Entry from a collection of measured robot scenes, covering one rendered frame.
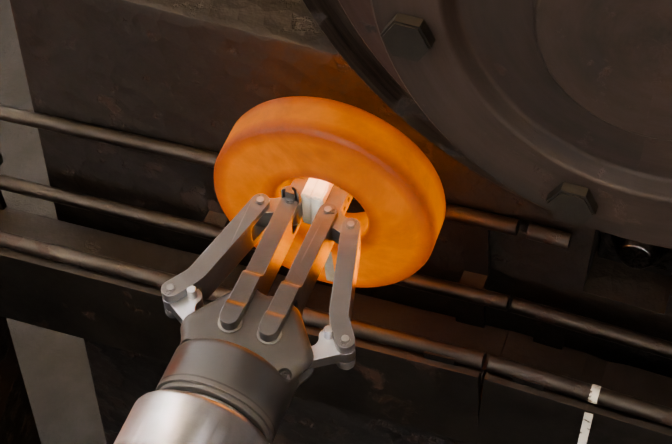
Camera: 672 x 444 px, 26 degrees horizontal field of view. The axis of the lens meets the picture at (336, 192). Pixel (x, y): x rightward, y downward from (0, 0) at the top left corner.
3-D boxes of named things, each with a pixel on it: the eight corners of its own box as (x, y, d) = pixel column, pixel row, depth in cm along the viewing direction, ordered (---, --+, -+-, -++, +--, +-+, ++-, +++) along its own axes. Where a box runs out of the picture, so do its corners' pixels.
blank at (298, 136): (213, 76, 95) (193, 111, 93) (442, 115, 90) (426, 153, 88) (247, 230, 106) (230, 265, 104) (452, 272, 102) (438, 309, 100)
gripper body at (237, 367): (150, 437, 88) (210, 317, 94) (280, 479, 86) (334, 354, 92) (134, 371, 83) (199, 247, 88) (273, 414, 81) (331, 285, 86)
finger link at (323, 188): (311, 197, 93) (322, 200, 93) (348, 120, 97) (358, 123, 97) (312, 226, 96) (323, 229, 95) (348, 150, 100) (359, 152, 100)
